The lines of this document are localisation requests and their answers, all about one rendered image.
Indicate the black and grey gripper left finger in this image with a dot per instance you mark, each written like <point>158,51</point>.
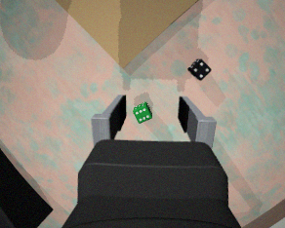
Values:
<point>107,124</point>

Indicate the dark green die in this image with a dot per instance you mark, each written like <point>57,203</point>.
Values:
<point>142,112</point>

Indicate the black die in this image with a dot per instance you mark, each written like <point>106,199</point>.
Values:
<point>199,69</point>

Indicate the tan flat mat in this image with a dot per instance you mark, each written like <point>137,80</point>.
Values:
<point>123,28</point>

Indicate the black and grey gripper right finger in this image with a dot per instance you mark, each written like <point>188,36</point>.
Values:
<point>194,123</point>

